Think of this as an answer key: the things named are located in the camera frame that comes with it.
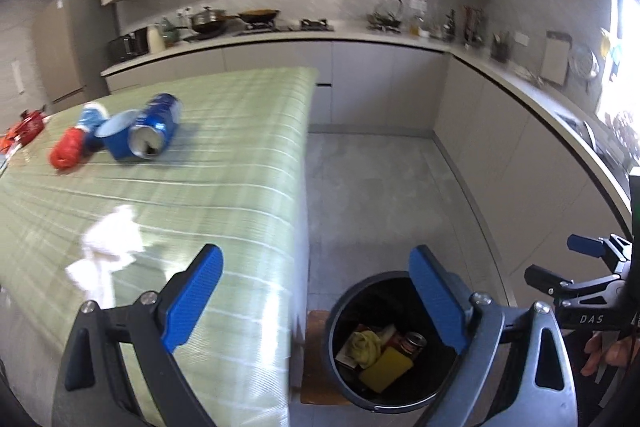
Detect person's right hand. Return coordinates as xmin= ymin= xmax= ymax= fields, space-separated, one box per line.
xmin=582 ymin=333 xmax=636 ymax=375

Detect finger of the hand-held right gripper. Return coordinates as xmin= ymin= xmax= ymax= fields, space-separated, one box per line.
xmin=524 ymin=264 xmax=626 ymax=304
xmin=567 ymin=234 xmax=632 ymax=275

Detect black plastic bucket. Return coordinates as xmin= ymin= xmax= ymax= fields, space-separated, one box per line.
xmin=327 ymin=271 xmax=473 ymax=410

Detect blue mug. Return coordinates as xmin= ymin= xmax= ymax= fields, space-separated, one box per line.
xmin=95 ymin=109 xmax=138 ymax=161

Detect blue soda can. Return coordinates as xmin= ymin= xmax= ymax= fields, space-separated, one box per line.
xmin=127 ymin=93 xmax=183 ymax=158

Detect white tissue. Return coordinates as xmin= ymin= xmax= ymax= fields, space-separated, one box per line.
xmin=65 ymin=204 xmax=147 ymax=308

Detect round metal strainer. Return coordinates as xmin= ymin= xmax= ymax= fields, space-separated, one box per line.
xmin=567 ymin=44 xmax=600 ymax=80

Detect kitchen sink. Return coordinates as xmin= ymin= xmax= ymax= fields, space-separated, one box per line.
xmin=555 ymin=109 xmax=632 ymax=178

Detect blue white patterned paper cup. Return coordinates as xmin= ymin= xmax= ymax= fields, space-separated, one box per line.
xmin=75 ymin=103 xmax=112 ymax=135

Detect metal kettle with handle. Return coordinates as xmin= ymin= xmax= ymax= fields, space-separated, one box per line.
xmin=367 ymin=0 xmax=405 ymax=32

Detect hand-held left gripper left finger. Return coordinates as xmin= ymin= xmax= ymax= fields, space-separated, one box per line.
xmin=52 ymin=243 xmax=224 ymax=427

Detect white cutting board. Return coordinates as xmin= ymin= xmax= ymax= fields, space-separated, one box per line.
xmin=541 ymin=32 xmax=572 ymax=86

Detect red cooking pot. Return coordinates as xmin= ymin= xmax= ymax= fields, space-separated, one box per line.
xmin=5 ymin=107 xmax=51 ymax=148

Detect wooden stool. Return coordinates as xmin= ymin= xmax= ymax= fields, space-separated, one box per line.
xmin=300 ymin=309 xmax=361 ymax=405

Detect black gas stove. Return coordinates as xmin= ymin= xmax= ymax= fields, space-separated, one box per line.
xmin=235 ymin=19 xmax=336 ymax=34

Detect kitchen window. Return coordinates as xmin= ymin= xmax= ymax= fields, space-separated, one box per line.
xmin=597 ymin=0 xmax=640 ymax=168

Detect beige refrigerator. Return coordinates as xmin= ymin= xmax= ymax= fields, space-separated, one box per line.
xmin=32 ymin=0 xmax=121 ymax=108

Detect black utensil holder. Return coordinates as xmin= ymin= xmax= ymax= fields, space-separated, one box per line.
xmin=490 ymin=32 xmax=512 ymax=62

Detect green checked tablecloth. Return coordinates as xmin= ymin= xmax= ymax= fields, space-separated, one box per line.
xmin=0 ymin=67 xmax=319 ymax=427

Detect yellow sponge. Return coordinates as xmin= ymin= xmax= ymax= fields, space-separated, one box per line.
xmin=359 ymin=346 xmax=416 ymax=393

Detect brown food can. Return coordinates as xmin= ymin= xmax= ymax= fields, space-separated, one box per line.
xmin=397 ymin=331 xmax=428 ymax=358

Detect grey kitchen counter cabinets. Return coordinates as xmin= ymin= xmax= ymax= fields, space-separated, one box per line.
xmin=100 ymin=29 xmax=640 ymax=258

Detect black microwave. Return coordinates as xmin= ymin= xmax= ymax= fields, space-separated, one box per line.
xmin=107 ymin=32 xmax=151 ymax=62

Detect wok with glass lid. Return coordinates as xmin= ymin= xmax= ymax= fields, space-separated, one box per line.
xmin=189 ymin=7 xmax=240 ymax=35

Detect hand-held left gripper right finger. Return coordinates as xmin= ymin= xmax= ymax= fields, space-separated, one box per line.
xmin=408 ymin=244 xmax=576 ymax=427

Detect small red white box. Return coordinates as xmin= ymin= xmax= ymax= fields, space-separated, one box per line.
xmin=336 ymin=332 xmax=361 ymax=367

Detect metal utensil rack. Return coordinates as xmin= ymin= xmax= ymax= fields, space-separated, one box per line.
xmin=462 ymin=4 xmax=486 ymax=45

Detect black frying pan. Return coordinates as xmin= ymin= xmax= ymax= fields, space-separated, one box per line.
xmin=237 ymin=8 xmax=281 ymax=25

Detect yellow rubber glove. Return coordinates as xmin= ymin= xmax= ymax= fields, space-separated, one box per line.
xmin=348 ymin=329 xmax=383 ymax=367

